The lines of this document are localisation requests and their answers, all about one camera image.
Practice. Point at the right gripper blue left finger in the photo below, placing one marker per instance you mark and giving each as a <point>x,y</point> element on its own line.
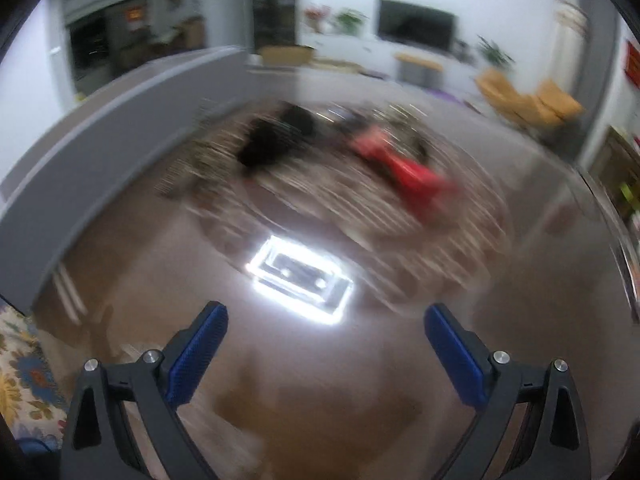
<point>98,441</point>

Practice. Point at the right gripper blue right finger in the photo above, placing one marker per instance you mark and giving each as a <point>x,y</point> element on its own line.
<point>552,442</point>

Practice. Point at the gold beaded hair clip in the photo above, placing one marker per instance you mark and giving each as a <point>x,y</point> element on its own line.
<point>202,162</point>

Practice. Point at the grey storage bin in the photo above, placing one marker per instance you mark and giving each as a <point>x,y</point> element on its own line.
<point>67,177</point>

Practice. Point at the red folded paper packet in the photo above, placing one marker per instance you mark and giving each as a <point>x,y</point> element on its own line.
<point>417,186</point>

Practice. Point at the black velvet scrunchie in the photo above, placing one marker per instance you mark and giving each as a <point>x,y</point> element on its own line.
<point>271,139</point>

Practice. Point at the yellow lounge chair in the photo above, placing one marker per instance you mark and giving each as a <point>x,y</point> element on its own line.
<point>548,108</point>

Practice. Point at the white standing air conditioner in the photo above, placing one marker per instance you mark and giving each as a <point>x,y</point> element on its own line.
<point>568,40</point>

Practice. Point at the green potted plant right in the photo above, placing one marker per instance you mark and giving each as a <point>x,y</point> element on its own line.
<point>493,54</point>

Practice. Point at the green potted plant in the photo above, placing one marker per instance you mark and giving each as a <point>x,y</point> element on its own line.
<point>349,22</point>
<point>493,54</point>

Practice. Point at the wooden bench with black legs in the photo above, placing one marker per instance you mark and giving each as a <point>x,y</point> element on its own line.
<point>420,72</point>

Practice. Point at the grey curtain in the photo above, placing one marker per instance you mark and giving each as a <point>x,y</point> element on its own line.
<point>596,71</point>

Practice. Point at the black flat television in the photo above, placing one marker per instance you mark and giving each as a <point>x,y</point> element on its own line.
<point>415,26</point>

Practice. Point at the white tv cabinet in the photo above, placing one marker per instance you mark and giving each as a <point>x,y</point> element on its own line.
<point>382,56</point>

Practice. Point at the green potted plant left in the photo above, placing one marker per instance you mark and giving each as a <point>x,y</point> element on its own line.
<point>349,22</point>

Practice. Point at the red flower vase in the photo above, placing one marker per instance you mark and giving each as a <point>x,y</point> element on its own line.
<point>316,17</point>

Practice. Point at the dark glass display cabinet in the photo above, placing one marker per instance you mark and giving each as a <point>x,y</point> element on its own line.
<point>274,23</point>

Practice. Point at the red wall hanging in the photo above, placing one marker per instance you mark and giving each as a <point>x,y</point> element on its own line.
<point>632,65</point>

